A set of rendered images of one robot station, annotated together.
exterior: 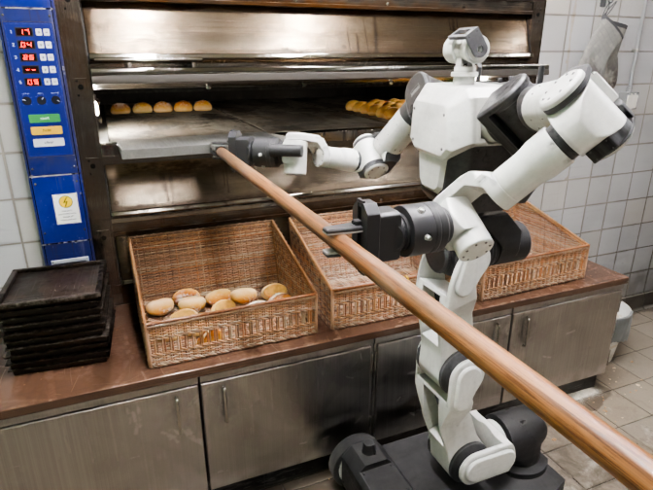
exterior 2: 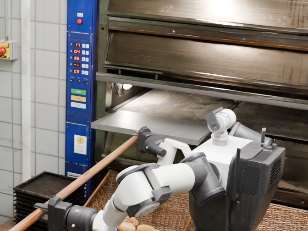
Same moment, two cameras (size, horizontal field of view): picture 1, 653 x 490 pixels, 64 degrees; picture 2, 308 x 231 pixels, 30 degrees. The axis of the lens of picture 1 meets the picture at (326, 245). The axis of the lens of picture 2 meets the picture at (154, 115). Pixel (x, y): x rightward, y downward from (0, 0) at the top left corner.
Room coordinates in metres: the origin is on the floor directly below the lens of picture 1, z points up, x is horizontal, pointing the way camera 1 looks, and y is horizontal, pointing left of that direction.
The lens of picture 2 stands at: (-0.24, -1.43, 2.04)
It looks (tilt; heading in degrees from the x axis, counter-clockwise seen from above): 16 degrees down; 42
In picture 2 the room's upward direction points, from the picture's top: 3 degrees clockwise
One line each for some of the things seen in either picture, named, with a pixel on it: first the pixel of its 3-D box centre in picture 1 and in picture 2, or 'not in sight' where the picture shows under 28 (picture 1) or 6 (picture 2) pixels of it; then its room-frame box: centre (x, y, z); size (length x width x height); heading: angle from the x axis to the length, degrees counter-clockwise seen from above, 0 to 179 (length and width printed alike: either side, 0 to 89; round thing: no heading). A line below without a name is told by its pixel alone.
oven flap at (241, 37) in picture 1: (342, 34); (279, 67); (2.15, -0.06, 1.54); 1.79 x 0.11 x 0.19; 113
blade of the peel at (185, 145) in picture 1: (203, 139); (155, 123); (1.82, 0.42, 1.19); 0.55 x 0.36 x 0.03; 113
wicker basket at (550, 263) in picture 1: (498, 239); not in sight; (2.14, -0.74, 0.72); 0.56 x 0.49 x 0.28; 114
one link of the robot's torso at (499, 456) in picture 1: (469, 446); not in sight; (1.38, -0.46, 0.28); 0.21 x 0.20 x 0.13; 113
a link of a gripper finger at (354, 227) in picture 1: (342, 227); (43, 205); (0.80, -0.03, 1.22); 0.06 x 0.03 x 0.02; 113
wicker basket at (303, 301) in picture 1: (220, 283); (138, 220); (1.68, 0.37, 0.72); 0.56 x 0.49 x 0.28; 113
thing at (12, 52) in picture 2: not in sight; (6, 49); (1.54, 1.31, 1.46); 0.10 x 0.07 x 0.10; 113
